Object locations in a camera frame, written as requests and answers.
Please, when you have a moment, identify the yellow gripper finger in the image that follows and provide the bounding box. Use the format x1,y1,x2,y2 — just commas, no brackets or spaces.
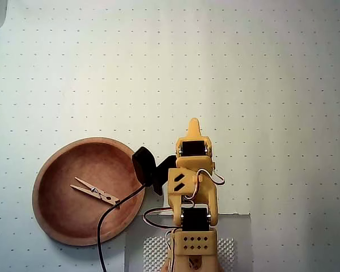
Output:
186,118,203,139

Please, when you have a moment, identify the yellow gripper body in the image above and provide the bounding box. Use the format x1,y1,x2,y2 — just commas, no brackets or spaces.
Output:
175,137,216,172

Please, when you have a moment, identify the wooden clothespin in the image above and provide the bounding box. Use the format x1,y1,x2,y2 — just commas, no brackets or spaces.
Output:
70,177,121,209

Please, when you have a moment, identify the brown robot base board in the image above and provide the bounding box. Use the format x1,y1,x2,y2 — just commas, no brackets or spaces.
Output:
161,254,224,272

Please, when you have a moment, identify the round wooden bowl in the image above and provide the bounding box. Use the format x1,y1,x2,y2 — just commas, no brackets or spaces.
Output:
32,137,146,247

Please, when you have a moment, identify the white dotted paper sheet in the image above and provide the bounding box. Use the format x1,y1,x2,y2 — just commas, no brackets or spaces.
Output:
0,0,340,272

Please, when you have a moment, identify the white mesh anti-slip mat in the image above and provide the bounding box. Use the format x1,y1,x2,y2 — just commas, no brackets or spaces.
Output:
143,237,235,272

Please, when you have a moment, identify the white red servo wire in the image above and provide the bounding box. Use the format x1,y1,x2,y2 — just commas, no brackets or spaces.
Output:
184,169,226,205
143,207,182,267

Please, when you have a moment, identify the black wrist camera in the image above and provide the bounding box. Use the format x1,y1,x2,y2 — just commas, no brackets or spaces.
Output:
131,146,178,197

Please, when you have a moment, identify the gray base plate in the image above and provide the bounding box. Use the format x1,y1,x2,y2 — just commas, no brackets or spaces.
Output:
125,214,253,272

